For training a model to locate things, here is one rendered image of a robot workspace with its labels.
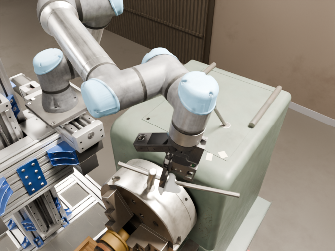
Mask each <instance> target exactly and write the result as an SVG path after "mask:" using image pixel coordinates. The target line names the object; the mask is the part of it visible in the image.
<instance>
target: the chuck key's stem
mask: <svg viewBox="0 0 335 251"><path fill-rule="evenodd" d="M156 174H157V171H156V170H155V169H154V168H151V169H150V170H149V173H148V177H147V187H146V189H149V190H151V188H152V186H153V185H154V182H155V179H154V178H155V176H156Z"/></svg>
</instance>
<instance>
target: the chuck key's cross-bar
mask: <svg viewBox="0 0 335 251"><path fill-rule="evenodd" d="M118 166H120V167H123V168H126V169H128V170H131V171H134V172H137V173H140V174H142V175H145V176H148V173H149V172H147V171H144V170H142V169H139V168H136V167H133V166H130V165H128V164H125V163H122V162H118ZM154 179H156V180H160V176H158V175H156V176H155V178H154ZM175 182H176V184H177V185H178V186H183V187H188V188H192V189H197V190H202V191H207V192H212V193H217V194H222V195H227V196H231V197H236V198H239V197H240V193H236V192H231V191H226V190H221V189H216V188H211V187H206V186H201V185H196V184H191V183H186V182H181V181H175Z"/></svg>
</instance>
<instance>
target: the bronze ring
mask: <svg viewBox="0 0 335 251"><path fill-rule="evenodd" d="M129 237H130V235H129V234H128V233H127V232H126V231H125V230H124V229H123V228H121V229H120V230H119V231H118V232H117V233H116V232H114V231H113V230H110V229H107V230H106V233H105V234H104V235H103V236H102V237H101V239H100V243H98V244H97V245H96V246H95V247H94V251H129V247H128V245H127V244H126V242H125V241H126V240H127V239H128V238H129Z"/></svg>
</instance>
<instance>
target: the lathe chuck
mask: <svg viewBox="0 0 335 251"><path fill-rule="evenodd" d="M113 179H120V180H119V181H116V182H115V183H114V185H115V186H116V188H117V189H118V191H119V192H120V194H121V196H122V197H123V199H124V200H125V202H126V203H127V205H128V206H129V208H130V209H131V211H132V212H133V213H135V214H136V215H137V216H138V217H139V218H140V219H141V220H142V223H144V224H145V225H146V226H148V227H149V228H151V229H152V230H154V231H155V232H157V233H159V234H160V235H162V236H163V237H165V238H166V239H168V240H169V241H171V242H172V243H176V241H177V240H176V239H177V238H178V237H179V242H178V245H177V246H176V247H175V248H174V249H173V248H172V247H169V248H168V250H167V251H176V250H177V249H178V248H179V246H180V245H181V244H182V242H183V241H184V239H185V238H186V237H187V235H188V234H189V232H190V230H191V220H190V216H189V213H188V211H187V209H186V207H185V206H184V204H183V202H182V201H181V199H180V198H179V197H178V196H177V194H176V193H171V192H163V194H162V196H161V195H159V192H158V184H159V180H156V179H155V182H154V187H155V189H154V191H153V192H150V193H149V192H146V191H145V190H144V189H143V187H144V185H145V184H146V183H147V176H145V175H142V174H140V173H137V172H134V171H131V170H128V169H126V168H123V167H122V168H121V169H119V170H118V171H117V172H116V173H115V174H114V175H113V176H112V177H111V178H110V179H108V180H107V181H106V182H105V183H104V184H103V185H102V187H101V196H103V195H104V194H105V193H106V192H107V191H108V190H109V189H110V188H111V187H110V186H109V184H110V183H111V181H112V180H113Z"/></svg>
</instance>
